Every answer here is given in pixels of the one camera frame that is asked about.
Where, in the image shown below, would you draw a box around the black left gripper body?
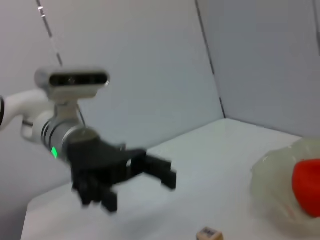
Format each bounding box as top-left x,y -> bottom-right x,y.
66,138 -> 148,187

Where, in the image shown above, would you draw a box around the red-orange fruit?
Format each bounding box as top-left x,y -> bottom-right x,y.
292,158 -> 320,217

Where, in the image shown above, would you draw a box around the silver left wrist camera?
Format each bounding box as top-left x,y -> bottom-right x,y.
34,66 -> 111,121

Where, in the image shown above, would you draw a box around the wavy translucent glass fruit plate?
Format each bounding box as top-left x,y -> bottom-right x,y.
249,136 -> 320,223

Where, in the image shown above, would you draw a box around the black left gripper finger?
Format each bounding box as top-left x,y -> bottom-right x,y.
131,153 -> 178,191
71,183 -> 119,213

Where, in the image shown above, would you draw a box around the small beige eraser with barcode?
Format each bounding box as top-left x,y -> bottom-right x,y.
196,226 -> 223,240

